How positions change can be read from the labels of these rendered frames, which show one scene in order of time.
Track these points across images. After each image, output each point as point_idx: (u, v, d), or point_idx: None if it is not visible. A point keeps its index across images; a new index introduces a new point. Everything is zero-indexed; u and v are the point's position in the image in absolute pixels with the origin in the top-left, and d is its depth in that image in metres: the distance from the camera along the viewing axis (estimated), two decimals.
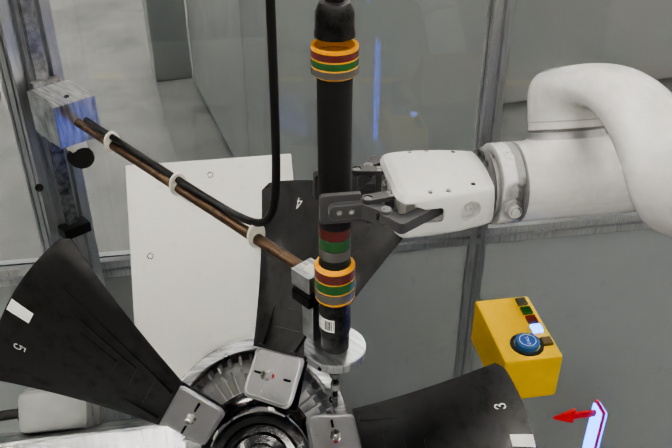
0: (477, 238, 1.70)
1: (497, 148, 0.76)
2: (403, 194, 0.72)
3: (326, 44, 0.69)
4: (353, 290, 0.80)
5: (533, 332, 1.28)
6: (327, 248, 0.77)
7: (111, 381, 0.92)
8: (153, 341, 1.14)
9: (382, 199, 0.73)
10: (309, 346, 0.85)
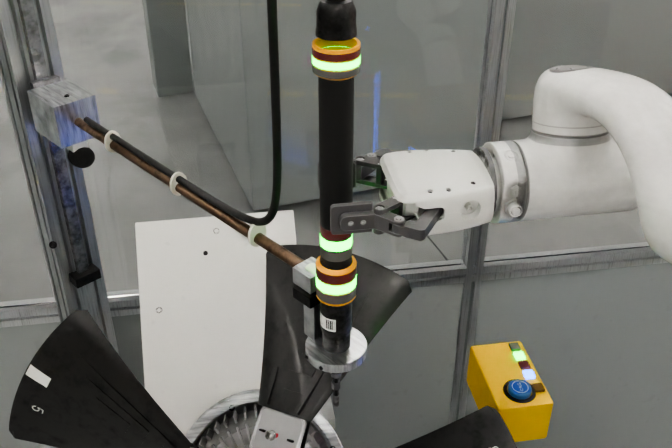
0: (473, 276, 1.75)
1: (497, 147, 0.76)
2: (403, 194, 0.72)
3: (328, 43, 0.69)
4: (354, 289, 0.80)
5: (525, 378, 1.33)
6: (328, 247, 0.77)
7: (124, 441, 0.97)
8: (162, 392, 1.20)
9: (393, 206, 0.72)
10: (310, 345, 0.85)
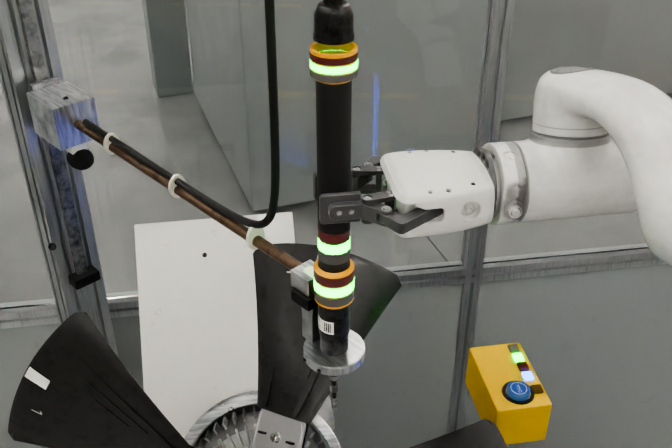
0: (472, 277, 1.75)
1: (497, 148, 0.76)
2: (403, 194, 0.72)
3: (326, 47, 0.70)
4: (352, 292, 0.81)
5: (524, 380, 1.34)
6: (326, 250, 0.77)
7: (286, 356, 1.02)
8: (161, 394, 1.20)
9: (382, 199, 0.73)
10: (308, 348, 0.85)
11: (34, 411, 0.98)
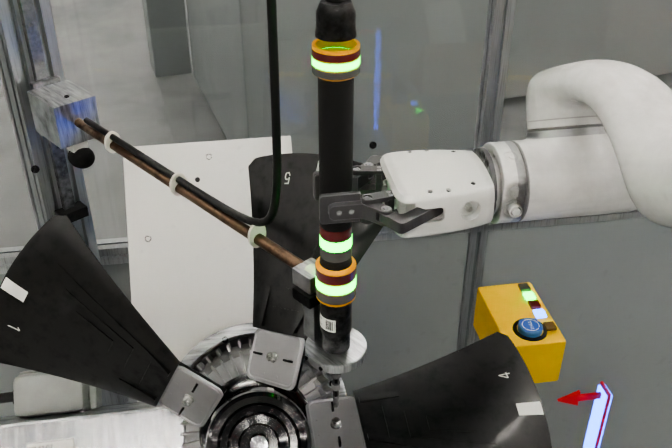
0: (479, 226, 1.68)
1: (497, 147, 0.75)
2: (403, 194, 0.72)
3: (328, 44, 0.69)
4: (354, 290, 0.80)
5: (536, 317, 1.26)
6: (328, 248, 0.77)
7: (284, 271, 0.95)
8: (151, 325, 1.13)
9: (382, 199, 0.73)
10: (310, 346, 0.85)
11: (11, 327, 0.91)
